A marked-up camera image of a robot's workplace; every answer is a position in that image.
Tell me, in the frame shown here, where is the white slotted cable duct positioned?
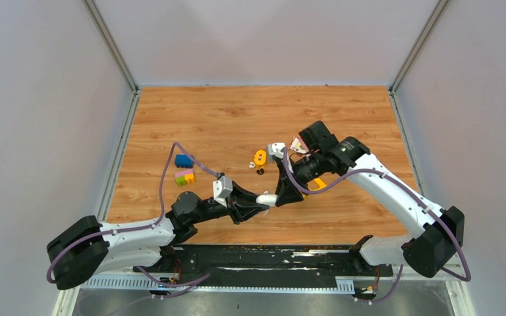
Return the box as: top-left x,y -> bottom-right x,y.
80,275 -> 356,295

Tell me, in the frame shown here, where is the white earbud charging case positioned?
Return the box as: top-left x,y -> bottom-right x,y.
256,194 -> 278,207

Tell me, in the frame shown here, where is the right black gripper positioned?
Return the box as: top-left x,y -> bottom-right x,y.
273,151 -> 325,207

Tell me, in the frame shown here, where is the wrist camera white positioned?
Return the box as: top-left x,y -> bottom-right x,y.
266,142 -> 286,162
212,176 -> 233,207

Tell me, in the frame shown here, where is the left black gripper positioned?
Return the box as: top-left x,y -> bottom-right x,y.
191,181 -> 270,225

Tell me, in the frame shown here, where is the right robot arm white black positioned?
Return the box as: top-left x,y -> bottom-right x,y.
267,120 -> 471,282

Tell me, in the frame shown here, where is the pink green orange brick stack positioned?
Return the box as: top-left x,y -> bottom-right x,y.
174,169 -> 196,186

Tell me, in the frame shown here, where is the blue toy brick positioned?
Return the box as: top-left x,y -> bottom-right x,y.
174,154 -> 194,169

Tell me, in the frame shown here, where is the pink picture card block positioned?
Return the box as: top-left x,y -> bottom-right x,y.
289,137 -> 309,155

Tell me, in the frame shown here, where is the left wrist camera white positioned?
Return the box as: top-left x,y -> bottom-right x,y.
212,176 -> 233,207

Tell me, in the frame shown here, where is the yellow traffic light block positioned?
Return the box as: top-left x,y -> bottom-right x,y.
253,149 -> 267,169

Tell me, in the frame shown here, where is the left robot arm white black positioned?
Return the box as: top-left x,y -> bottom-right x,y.
46,180 -> 277,290

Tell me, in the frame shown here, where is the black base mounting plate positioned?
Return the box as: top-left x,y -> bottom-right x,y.
143,244 -> 393,288

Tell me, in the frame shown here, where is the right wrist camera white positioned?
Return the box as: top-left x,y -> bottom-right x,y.
266,142 -> 286,162

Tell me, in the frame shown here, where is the yellow triangular toy frame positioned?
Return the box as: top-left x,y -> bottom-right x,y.
302,178 -> 327,192

